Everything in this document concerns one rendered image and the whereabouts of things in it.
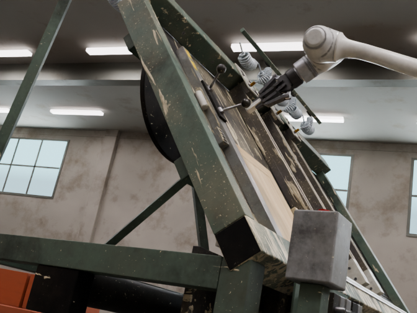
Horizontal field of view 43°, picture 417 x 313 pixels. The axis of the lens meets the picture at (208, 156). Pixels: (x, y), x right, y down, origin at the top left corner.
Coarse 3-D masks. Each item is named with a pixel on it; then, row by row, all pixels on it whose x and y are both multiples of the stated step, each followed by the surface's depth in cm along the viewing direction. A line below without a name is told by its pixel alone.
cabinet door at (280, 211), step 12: (252, 168) 203; (264, 168) 222; (264, 180) 210; (264, 192) 197; (276, 192) 215; (276, 204) 201; (276, 216) 190; (288, 216) 207; (288, 228) 195; (288, 240) 182
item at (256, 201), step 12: (180, 48) 219; (180, 60) 216; (192, 60) 218; (192, 72) 210; (192, 84) 208; (204, 96) 202; (216, 120) 195; (228, 132) 194; (228, 156) 186; (240, 156) 187; (240, 168) 182; (240, 180) 180; (252, 180) 180; (252, 192) 176; (252, 204) 174; (264, 204) 175; (264, 216) 170; (276, 228) 169
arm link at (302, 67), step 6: (300, 60) 196; (306, 60) 194; (294, 66) 196; (300, 66) 194; (306, 66) 194; (300, 72) 194; (306, 72) 194; (312, 72) 194; (300, 78) 196; (306, 78) 195; (312, 78) 196
